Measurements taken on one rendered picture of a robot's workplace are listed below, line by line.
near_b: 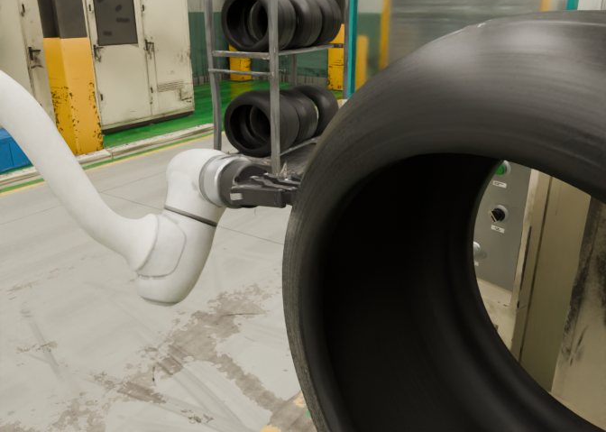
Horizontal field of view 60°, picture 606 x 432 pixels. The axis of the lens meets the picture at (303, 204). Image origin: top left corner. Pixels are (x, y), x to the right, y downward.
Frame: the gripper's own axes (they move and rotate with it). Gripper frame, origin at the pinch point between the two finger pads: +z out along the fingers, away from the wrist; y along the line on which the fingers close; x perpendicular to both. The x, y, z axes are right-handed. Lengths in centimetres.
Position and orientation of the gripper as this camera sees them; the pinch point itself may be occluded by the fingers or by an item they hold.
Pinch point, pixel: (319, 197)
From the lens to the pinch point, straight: 72.2
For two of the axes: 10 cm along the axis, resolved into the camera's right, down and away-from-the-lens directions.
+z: 6.3, 1.3, -7.7
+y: 7.7, -2.2, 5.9
